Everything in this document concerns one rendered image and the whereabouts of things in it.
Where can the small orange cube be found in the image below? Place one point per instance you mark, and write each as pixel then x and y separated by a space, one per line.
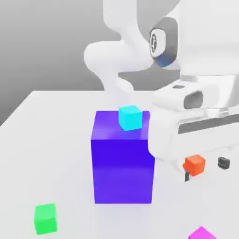
pixel 195 165

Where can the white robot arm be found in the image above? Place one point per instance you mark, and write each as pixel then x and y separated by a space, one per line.
pixel 119 56

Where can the large purple box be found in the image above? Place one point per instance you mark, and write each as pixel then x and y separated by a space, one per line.
pixel 121 168

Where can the small magenta cube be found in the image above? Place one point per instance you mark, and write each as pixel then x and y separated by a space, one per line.
pixel 202 234

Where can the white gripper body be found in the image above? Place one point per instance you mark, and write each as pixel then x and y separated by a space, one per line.
pixel 164 138

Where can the small green cube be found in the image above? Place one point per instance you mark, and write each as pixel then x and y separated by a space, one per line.
pixel 45 219

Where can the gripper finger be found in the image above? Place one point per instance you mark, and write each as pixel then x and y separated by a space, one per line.
pixel 223 163
pixel 187 176

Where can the small cyan cube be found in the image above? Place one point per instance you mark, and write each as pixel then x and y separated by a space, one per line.
pixel 130 117

